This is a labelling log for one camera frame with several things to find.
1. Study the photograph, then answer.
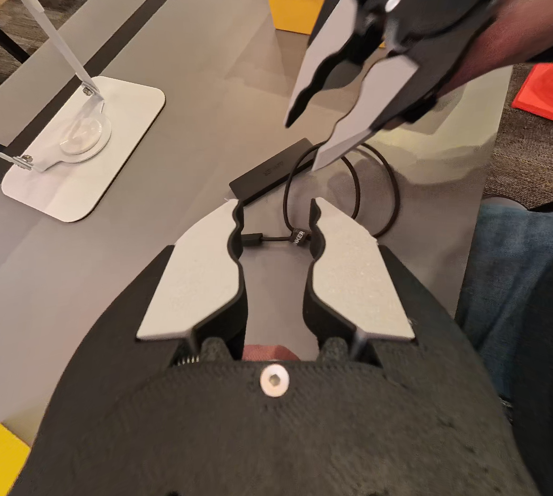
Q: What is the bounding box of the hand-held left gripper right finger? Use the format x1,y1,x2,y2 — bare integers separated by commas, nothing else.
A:
303,197,416,360

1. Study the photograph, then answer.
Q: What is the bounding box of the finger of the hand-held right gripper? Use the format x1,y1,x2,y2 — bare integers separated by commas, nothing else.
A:
285,0,381,129
311,53,421,172

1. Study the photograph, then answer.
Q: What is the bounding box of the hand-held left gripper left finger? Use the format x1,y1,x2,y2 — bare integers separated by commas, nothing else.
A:
136,199,249,360

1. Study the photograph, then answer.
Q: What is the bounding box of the black usb hub with cable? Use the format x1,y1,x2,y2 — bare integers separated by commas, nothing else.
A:
229,138,401,248

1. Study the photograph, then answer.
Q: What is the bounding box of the person's right hand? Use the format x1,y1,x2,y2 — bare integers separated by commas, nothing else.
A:
440,0,553,96

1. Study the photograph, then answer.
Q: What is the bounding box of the orange traffic cone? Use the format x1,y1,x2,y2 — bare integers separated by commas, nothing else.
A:
512,63,553,121

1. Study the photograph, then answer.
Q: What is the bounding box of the person's blue jeans leg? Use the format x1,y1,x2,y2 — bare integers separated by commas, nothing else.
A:
456,202,553,423

